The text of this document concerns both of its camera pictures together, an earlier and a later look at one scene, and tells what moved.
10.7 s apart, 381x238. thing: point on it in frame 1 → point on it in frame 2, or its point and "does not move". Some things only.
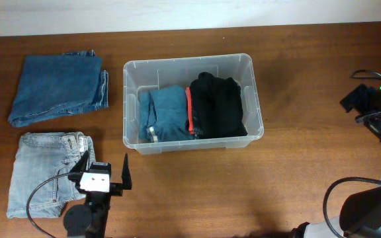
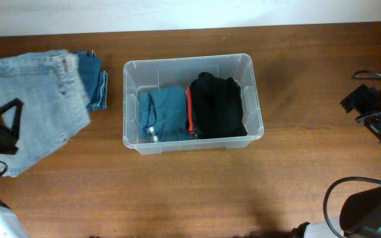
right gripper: (356, 98) does not move
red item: (190, 110) does not move
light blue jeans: (39, 157) → (51, 89)
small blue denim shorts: (163, 114) does not move
